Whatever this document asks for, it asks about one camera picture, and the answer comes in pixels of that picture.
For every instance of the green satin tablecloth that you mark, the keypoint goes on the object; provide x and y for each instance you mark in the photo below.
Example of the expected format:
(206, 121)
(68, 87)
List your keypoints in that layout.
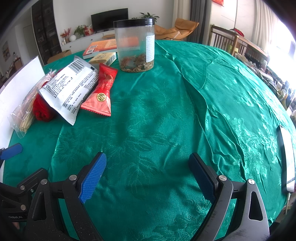
(161, 115)

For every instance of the white round vase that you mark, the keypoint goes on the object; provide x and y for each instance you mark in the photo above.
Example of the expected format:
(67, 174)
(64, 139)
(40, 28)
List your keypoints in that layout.
(73, 38)

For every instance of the vase with red flowers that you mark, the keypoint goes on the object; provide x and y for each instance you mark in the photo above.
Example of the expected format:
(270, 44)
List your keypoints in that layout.
(65, 34)

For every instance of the black television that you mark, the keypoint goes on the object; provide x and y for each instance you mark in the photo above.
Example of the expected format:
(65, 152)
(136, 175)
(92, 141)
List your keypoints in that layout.
(108, 19)

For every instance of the orange book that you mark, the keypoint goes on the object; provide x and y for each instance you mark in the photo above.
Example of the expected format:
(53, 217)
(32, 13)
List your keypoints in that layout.
(99, 47)

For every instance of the orange lounge chair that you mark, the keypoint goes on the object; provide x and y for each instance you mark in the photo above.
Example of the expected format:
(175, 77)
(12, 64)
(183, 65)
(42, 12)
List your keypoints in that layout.
(182, 26)

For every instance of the white curtain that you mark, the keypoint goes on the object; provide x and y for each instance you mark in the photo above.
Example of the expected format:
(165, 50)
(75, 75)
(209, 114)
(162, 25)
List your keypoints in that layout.
(262, 23)

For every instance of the grey curtain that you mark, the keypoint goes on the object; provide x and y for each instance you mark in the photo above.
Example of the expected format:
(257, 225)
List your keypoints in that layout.
(200, 20)

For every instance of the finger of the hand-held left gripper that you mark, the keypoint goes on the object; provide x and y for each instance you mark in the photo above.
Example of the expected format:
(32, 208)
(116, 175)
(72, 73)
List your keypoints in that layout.
(34, 177)
(11, 151)

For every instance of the dark tall cabinet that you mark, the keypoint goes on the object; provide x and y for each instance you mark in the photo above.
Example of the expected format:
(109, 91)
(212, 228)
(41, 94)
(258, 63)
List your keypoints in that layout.
(45, 32)

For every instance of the cluster of bottles and jars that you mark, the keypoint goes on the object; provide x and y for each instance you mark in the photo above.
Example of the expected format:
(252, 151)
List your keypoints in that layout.
(282, 88)

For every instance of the clear jar with black lid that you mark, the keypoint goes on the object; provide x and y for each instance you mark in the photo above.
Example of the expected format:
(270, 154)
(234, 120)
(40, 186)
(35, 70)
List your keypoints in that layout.
(129, 46)

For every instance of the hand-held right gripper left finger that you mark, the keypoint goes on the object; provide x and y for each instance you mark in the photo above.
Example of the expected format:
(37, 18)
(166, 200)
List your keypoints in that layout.
(92, 178)

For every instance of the white cardboard box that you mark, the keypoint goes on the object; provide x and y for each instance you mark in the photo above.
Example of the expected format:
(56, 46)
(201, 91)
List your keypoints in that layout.
(13, 92)

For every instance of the red wall hanging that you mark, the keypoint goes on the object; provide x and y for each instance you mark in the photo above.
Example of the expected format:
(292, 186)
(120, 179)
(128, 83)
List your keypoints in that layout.
(217, 2)

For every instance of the white television cabinet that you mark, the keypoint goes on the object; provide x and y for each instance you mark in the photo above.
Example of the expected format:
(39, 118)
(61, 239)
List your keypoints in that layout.
(76, 42)

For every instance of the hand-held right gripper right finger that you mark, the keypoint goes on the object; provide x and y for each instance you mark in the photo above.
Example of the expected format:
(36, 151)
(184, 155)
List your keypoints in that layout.
(202, 178)

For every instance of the red knit cloth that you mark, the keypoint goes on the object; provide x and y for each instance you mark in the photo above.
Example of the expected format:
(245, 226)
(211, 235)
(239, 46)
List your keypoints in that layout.
(42, 111)

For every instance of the small wooden side table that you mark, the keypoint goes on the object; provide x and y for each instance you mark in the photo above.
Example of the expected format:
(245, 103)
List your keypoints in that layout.
(107, 36)

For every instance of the small yellow box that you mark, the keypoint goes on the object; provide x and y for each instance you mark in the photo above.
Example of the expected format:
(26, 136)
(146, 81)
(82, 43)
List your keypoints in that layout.
(103, 58)

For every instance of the white packet with barcode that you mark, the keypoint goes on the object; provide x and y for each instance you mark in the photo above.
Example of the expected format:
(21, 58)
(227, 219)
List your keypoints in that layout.
(67, 92)

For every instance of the wall picture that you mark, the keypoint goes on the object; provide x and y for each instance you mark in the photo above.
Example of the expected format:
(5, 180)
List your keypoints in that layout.
(5, 51)

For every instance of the red foil packet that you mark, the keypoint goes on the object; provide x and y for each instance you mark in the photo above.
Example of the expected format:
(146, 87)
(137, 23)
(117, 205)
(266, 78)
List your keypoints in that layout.
(101, 90)

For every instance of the clear bag of wooden sticks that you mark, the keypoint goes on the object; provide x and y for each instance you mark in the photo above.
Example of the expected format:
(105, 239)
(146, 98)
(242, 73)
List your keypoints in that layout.
(23, 115)

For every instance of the brown cardboard box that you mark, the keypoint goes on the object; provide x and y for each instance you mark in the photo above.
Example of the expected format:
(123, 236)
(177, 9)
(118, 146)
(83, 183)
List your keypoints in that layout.
(57, 56)

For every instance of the plant with red flowers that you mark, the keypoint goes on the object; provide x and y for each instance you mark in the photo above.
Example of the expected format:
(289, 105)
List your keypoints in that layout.
(81, 30)

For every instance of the green potted plant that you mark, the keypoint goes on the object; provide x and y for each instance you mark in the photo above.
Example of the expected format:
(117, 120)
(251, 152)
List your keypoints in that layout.
(148, 15)

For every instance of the black smartphone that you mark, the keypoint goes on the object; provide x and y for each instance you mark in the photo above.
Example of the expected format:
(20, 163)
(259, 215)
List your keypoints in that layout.
(286, 157)

